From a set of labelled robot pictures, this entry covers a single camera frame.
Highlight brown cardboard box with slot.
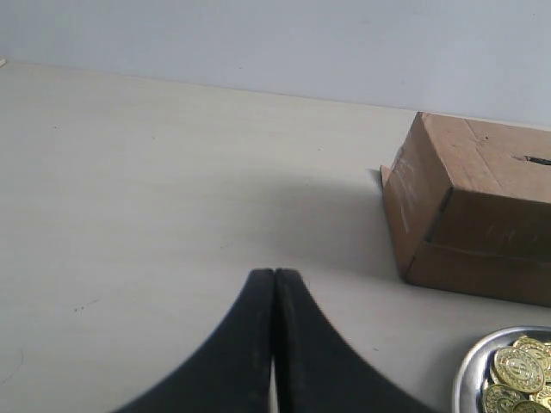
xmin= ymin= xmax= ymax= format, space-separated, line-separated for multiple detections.
xmin=382 ymin=112 xmax=550 ymax=306

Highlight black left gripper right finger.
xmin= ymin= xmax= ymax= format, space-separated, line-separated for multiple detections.
xmin=274 ymin=268 xmax=431 ymax=412

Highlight round steel plate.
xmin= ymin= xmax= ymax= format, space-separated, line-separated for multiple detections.
xmin=451 ymin=325 xmax=550 ymax=413

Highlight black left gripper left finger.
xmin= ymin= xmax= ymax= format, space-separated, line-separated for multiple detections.
xmin=118 ymin=268 xmax=275 ymax=412

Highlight gold coin plate left edge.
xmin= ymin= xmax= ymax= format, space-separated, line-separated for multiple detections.
xmin=493 ymin=346 xmax=545 ymax=393

